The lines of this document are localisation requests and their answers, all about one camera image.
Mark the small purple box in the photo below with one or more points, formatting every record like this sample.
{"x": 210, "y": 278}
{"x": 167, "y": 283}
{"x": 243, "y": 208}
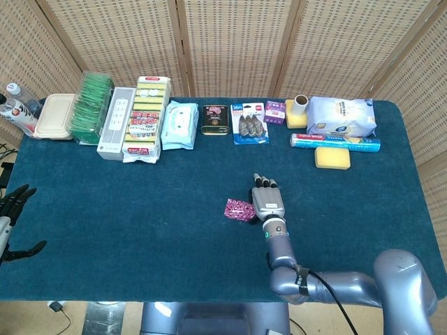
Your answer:
{"x": 274, "y": 113}

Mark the white bottle with red print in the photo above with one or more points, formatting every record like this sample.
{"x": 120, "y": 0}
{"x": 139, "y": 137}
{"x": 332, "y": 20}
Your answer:
{"x": 17, "y": 117}

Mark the grey-blue robot torso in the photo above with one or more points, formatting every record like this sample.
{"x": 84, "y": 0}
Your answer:
{"x": 209, "y": 317}

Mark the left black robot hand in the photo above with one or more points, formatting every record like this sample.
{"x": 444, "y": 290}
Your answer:
{"x": 14, "y": 206}

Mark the yellow sponge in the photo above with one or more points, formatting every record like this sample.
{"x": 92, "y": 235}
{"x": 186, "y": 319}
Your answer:
{"x": 331, "y": 158}
{"x": 291, "y": 119}

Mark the cream paper roll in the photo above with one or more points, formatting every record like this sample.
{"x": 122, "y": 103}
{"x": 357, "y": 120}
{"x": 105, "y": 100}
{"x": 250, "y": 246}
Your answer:
{"x": 301, "y": 104}

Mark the yellow sponge multipack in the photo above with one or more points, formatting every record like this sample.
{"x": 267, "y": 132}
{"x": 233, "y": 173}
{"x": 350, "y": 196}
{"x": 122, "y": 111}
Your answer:
{"x": 143, "y": 122}

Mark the black device beside table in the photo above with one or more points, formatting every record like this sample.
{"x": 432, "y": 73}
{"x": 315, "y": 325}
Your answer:
{"x": 5, "y": 174}

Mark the teal table cloth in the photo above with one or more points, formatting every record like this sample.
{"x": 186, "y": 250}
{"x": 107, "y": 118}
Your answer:
{"x": 139, "y": 209}

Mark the pink patterned block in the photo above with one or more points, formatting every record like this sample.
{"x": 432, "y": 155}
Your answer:
{"x": 239, "y": 210}

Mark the beige lidded lunch box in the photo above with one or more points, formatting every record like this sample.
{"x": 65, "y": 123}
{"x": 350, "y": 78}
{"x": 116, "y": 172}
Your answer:
{"x": 54, "y": 117}

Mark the correction tape blister pack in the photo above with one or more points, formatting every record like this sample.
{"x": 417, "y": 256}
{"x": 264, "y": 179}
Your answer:
{"x": 249, "y": 124}

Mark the green tea bag box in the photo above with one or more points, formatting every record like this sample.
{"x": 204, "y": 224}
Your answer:
{"x": 87, "y": 111}

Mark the gold and black tin can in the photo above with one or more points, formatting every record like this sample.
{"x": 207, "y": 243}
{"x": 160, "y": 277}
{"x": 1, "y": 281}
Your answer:
{"x": 215, "y": 120}

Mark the white lavender tissue pack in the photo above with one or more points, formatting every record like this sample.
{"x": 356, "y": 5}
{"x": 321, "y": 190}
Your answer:
{"x": 342, "y": 117}

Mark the woven rattan screen panel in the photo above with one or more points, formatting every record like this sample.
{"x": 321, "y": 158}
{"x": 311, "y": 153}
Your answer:
{"x": 28, "y": 52}
{"x": 349, "y": 45}
{"x": 237, "y": 45}
{"x": 122, "y": 45}
{"x": 419, "y": 80}

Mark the shiny metal floor plate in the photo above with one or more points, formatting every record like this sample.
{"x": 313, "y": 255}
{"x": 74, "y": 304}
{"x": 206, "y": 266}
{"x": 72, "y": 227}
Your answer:
{"x": 104, "y": 319}

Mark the black charger plug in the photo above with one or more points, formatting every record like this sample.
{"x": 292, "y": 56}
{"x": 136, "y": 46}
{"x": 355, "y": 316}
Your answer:
{"x": 55, "y": 307}

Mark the blue cling film roll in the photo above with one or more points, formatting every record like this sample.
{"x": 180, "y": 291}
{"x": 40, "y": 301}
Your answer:
{"x": 335, "y": 142}

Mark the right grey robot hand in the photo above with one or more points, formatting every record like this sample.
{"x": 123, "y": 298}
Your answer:
{"x": 267, "y": 202}

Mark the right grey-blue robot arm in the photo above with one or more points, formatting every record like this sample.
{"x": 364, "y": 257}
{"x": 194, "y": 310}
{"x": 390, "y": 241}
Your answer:
{"x": 281, "y": 247}

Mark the clear water bottle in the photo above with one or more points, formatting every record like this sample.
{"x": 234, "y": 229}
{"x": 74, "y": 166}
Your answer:
{"x": 22, "y": 97}

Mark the white power strip box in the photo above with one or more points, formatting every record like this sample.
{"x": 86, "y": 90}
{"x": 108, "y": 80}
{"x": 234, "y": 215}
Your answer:
{"x": 113, "y": 125}

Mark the light blue wet wipes pack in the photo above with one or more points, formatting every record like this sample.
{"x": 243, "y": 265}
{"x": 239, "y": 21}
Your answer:
{"x": 178, "y": 124}

